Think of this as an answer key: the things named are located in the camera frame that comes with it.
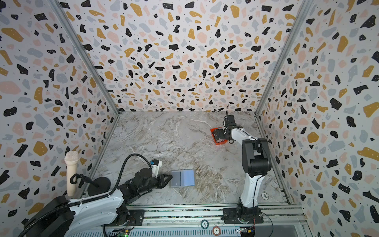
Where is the red card tray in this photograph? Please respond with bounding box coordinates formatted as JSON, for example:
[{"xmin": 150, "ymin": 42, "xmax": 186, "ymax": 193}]
[{"xmin": 210, "ymin": 127, "xmax": 228, "ymax": 145}]

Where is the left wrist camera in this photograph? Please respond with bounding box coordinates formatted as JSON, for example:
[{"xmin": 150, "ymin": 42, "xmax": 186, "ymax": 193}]
[{"xmin": 151, "ymin": 159, "xmax": 162, "ymax": 178}]

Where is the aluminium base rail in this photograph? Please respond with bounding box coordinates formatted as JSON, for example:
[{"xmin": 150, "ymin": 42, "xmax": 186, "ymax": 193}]
[{"xmin": 76, "ymin": 203, "xmax": 312, "ymax": 237}]

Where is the beige leather card holder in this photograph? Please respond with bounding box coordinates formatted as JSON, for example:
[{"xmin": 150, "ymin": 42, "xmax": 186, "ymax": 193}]
[{"xmin": 170, "ymin": 169, "xmax": 195, "ymax": 188}]

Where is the beige microphone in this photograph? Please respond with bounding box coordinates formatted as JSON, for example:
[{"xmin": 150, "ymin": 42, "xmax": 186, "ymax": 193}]
[{"xmin": 64, "ymin": 151, "xmax": 80, "ymax": 197}]

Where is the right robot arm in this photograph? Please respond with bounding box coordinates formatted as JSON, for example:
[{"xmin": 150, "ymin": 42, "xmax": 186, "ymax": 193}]
[{"xmin": 211, "ymin": 115, "xmax": 272, "ymax": 208}]

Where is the black corrugated cable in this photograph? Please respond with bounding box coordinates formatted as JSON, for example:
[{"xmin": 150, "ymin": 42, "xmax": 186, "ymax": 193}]
[{"xmin": 17, "ymin": 153, "xmax": 152, "ymax": 237}]

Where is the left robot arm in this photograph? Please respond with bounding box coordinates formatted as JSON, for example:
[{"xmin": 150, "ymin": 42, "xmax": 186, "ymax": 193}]
[{"xmin": 19, "ymin": 168, "xmax": 172, "ymax": 237}]

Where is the black microphone stand base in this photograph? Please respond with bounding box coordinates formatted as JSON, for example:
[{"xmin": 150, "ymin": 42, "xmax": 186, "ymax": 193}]
[{"xmin": 87, "ymin": 177, "xmax": 111, "ymax": 196}]

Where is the black VIP credit card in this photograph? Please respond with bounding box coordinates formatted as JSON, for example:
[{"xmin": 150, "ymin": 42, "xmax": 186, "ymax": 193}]
[{"xmin": 170, "ymin": 170, "xmax": 182, "ymax": 188}]

